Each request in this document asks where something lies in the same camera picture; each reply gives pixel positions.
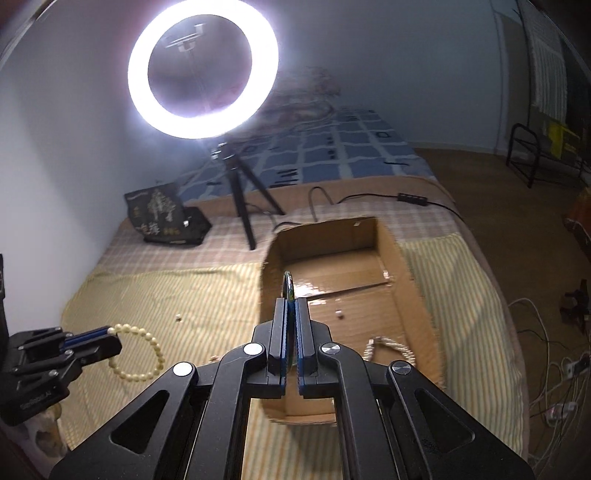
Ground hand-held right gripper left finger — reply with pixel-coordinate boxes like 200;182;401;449
48;298;296;480

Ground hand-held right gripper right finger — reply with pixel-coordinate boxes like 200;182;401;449
295;298;536;480

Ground yellow box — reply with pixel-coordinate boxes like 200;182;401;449
547;121;583;158

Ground white cables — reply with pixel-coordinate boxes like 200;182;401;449
508;295;591;462

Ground dark green thin bangle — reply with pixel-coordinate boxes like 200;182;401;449
281;271;298;370

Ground cream bead bracelet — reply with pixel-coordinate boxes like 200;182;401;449
106;323;164;381

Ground white pearl necklace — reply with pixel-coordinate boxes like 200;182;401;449
362;336;419;370

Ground blue patterned blanket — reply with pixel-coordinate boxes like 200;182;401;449
178;106;437;204

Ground phone holder clamp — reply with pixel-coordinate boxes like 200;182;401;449
163;23;206;51

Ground dark green hanging garment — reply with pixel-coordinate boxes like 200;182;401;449
561;37;591;134

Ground yellow striped bed sheet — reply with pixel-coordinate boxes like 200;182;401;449
60;231;529;480

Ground floral pillow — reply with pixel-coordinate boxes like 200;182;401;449
222;65;342;144

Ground checked bed sheet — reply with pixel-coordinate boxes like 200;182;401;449
81;178;462;287

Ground white ring light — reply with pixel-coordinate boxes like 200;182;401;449
128;0;280;139

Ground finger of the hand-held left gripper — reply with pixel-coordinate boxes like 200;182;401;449
69;333;123;370
62;325;112;348

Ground cardboard box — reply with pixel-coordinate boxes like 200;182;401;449
259;217;446;428

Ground black tripod stand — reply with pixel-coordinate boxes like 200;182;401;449
210;143;286;251

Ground black printed bag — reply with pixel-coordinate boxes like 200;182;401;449
124;182;213;247

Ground orange cloth covered stand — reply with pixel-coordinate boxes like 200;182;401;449
563;187;591;252

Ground black cable with controller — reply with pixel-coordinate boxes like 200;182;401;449
308;186;462;222

